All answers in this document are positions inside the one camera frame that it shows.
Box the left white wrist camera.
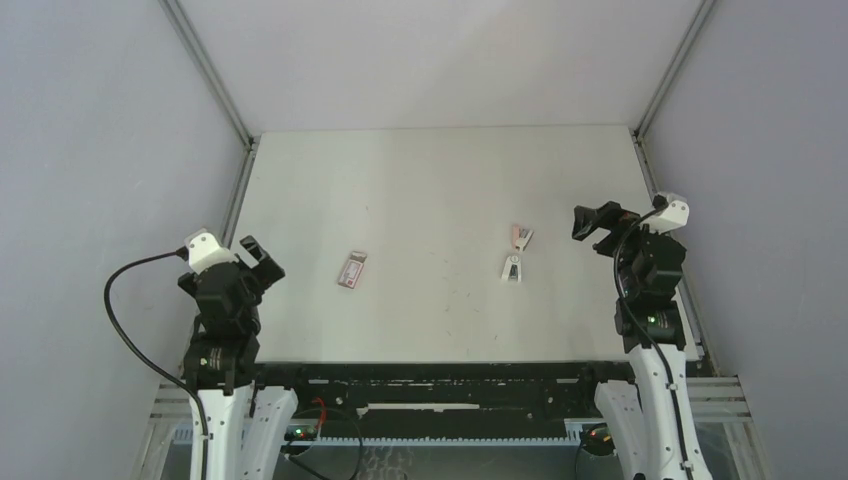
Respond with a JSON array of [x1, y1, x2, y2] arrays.
[[184, 228, 238, 274]]

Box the white stapler base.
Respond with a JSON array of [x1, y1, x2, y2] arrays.
[[501, 252, 522, 283]]

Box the red white staple box sleeve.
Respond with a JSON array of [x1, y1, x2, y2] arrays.
[[337, 251, 368, 289]]

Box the right black camera cable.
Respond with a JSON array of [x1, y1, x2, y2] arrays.
[[612, 205, 697, 480]]

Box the left black camera cable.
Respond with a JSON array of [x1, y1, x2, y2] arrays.
[[103, 248, 212, 480]]

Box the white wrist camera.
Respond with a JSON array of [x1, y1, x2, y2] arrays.
[[645, 191, 691, 234], [184, 228, 238, 274]]

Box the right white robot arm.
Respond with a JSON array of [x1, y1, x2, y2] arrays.
[[572, 194, 712, 479]]

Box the black front mounting rail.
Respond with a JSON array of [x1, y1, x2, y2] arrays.
[[258, 361, 635, 441]]

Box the black camera cable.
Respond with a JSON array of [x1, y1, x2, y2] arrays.
[[612, 205, 697, 480], [103, 248, 212, 480]]

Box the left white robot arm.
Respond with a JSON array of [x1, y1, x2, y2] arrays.
[[178, 229, 313, 479]]

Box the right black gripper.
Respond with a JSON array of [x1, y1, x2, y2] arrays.
[[572, 200, 668, 295]]

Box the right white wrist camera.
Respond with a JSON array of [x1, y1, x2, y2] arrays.
[[645, 191, 691, 234]]

